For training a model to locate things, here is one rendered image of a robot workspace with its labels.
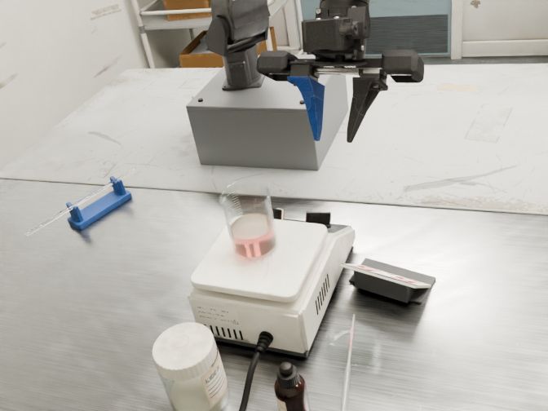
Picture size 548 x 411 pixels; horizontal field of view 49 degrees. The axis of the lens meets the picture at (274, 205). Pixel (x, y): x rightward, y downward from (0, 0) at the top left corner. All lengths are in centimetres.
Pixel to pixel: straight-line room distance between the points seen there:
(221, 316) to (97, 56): 221
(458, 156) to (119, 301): 53
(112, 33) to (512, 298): 241
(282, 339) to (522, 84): 71
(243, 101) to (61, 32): 173
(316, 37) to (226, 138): 36
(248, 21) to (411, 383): 56
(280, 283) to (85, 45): 220
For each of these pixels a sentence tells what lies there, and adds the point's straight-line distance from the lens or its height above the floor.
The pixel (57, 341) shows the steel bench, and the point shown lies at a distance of 77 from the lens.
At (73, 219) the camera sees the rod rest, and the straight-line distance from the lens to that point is 95.
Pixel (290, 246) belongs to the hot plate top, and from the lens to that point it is 64.
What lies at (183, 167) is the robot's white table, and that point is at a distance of 101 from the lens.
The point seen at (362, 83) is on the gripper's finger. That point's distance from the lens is 68.
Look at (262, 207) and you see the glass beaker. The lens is 60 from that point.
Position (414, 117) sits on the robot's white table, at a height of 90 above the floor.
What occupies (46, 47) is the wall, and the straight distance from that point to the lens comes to 253.
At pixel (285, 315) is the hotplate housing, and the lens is 60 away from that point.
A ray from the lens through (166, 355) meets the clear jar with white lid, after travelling 58.
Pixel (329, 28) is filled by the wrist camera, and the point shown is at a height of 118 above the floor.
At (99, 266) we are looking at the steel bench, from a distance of 85.
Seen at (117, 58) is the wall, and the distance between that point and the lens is 289.
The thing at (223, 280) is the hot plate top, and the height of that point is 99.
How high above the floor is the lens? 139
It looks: 34 degrees down
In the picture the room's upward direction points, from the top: 10 degrees counter-clockwise
